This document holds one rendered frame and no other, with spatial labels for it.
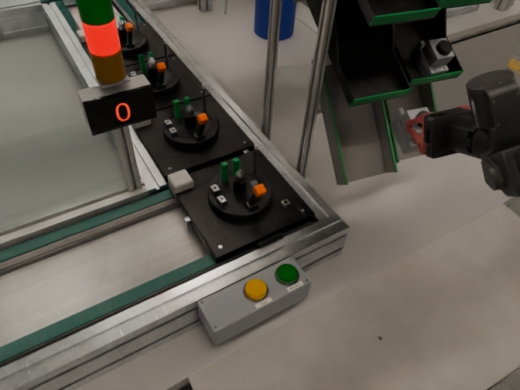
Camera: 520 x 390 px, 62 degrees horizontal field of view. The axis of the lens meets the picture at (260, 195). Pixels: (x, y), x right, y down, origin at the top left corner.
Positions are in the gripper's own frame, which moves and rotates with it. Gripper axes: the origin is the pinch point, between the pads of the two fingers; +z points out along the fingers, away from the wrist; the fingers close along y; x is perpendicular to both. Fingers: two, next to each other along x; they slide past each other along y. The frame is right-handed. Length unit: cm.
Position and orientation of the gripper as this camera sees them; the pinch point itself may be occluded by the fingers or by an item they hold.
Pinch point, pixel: (420, 123)
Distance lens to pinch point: 82.0
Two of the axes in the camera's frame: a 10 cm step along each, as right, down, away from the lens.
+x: 1.1, 9.2, 3.7
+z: -3.3, -3.1, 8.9
